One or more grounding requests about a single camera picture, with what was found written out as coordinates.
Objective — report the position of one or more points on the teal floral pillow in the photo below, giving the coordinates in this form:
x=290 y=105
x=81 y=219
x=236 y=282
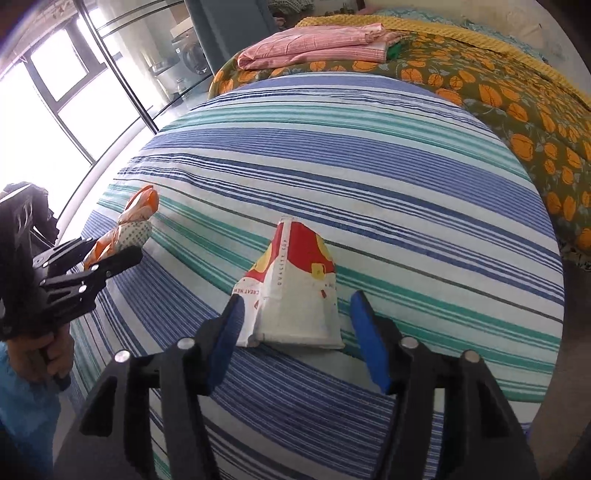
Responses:
x=406 y=13

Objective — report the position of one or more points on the small green cloth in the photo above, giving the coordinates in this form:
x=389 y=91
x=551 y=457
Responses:
x=394 y=50

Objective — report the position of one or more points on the pink folded bed sheet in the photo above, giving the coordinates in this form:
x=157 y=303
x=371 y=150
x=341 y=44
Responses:
x=314 y=46

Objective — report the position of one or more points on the orange patterned plastic bag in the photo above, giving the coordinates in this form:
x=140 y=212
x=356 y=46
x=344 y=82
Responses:
x=134 y=221

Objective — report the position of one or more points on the red yellow paper cup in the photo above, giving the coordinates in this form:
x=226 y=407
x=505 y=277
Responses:
x=295 y=300

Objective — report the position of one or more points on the person's left hand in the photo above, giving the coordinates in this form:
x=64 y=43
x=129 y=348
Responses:
x=41 y=357

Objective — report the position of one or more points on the washing machine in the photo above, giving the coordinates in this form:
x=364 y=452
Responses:
x=194 y=57

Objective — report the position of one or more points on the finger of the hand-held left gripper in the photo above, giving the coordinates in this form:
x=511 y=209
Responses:
x=122 y=261
x=69 y=251

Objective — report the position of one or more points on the black framed window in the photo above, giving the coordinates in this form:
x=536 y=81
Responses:
x=60 y=69

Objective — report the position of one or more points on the orange floral green duvet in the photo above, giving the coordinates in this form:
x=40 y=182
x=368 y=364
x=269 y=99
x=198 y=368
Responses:
x=508 y=106

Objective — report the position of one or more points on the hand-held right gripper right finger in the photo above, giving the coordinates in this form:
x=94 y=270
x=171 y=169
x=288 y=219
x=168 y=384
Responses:
x=369 y=341

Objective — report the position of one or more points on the black framed glass sliding door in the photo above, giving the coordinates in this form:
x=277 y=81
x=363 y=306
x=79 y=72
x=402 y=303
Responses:
x=129 y=60

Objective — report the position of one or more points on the yellow dotted blanket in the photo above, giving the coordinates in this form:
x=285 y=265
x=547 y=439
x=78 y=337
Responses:
x=461 y=34

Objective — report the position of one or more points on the blue green striped tablecloth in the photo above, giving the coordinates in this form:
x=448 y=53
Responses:
x=369 y=184

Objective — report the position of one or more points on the dark cloth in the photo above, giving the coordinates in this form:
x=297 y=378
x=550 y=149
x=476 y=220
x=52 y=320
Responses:
x=27 y=212

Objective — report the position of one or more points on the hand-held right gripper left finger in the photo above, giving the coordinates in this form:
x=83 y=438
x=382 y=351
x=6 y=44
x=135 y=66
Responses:
x=226 y=341

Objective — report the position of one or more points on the patterned bed skirt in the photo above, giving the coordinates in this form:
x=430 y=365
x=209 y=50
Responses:
x=577 y=257

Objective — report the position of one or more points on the blue grey curtain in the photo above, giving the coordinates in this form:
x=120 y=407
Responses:
x=221 y=32

